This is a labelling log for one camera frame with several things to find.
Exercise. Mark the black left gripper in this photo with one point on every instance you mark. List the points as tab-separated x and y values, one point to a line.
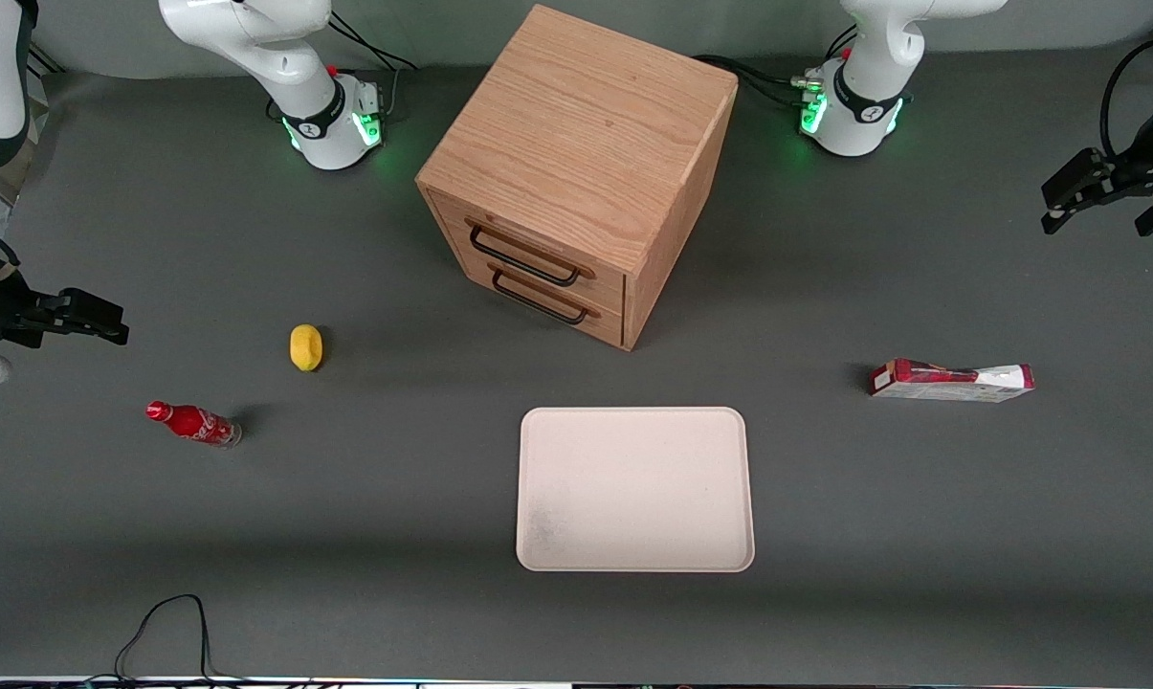
1133	176

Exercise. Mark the red cookie box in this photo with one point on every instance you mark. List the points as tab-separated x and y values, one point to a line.
949	381

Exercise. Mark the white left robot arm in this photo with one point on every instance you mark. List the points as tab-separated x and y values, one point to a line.
868	96

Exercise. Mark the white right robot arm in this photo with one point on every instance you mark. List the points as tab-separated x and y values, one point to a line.
251	38

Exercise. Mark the beige plastic tray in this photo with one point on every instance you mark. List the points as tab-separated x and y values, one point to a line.
633	488

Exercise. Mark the red cola bottle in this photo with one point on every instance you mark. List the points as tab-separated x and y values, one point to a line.
193	422

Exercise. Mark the yellow lemon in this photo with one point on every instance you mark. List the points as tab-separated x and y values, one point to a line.
306	347

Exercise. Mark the wooden drawer front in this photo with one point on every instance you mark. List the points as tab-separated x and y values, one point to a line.
605	279
607	323

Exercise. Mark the wooden drawer cabinet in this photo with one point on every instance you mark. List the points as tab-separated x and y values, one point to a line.
586	115

